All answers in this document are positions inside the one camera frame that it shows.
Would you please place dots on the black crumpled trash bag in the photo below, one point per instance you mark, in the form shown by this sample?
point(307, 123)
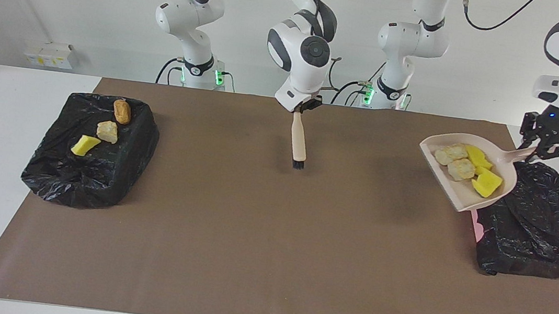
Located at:
point(534, 233)

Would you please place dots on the yellow sponge green backing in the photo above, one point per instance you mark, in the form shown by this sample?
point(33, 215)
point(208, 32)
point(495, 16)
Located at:
point(85, 145)

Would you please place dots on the toy croissant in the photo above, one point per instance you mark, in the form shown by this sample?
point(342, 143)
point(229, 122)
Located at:
point(107, 131)

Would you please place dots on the black bag lined trash bin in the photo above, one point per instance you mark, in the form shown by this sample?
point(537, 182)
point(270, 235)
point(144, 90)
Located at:
point(87, 177)

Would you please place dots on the yellow notched sponge piece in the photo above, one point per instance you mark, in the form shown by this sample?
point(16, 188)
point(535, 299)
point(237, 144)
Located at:
point(487, 183)

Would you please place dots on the yellow wavy sponge piece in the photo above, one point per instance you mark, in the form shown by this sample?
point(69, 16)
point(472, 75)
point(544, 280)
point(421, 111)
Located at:
point(478, 157)

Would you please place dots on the large beige rock chunk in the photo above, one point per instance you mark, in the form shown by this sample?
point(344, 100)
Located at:
point(461, 169)

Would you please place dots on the small beige rock chunk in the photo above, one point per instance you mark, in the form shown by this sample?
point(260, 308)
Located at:
point(449, 152)

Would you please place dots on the white wall socket box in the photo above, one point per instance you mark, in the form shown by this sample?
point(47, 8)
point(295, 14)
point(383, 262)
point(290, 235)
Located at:
point(49, 54)

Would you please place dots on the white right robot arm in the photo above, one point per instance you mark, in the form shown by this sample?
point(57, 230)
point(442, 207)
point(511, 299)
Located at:
point(302, 49)

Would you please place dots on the pink plastic bin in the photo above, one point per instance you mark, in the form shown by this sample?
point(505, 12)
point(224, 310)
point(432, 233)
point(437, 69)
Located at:
point(478, 227)

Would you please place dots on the brown paper table mat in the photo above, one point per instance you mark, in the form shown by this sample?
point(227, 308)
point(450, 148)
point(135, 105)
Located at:
point(247, 253)

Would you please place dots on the beige plastic dustpan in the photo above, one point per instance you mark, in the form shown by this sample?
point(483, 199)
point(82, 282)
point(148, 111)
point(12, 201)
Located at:
point(457, 193)

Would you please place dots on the brown toy bread roll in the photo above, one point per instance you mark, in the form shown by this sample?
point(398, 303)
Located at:
point(122, 111)

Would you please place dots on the beige hand brush black bristles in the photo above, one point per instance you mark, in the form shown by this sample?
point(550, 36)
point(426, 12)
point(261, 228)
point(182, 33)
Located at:
point(299, 138)

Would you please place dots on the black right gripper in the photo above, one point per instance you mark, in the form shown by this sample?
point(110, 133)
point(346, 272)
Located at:
point(307, 104)

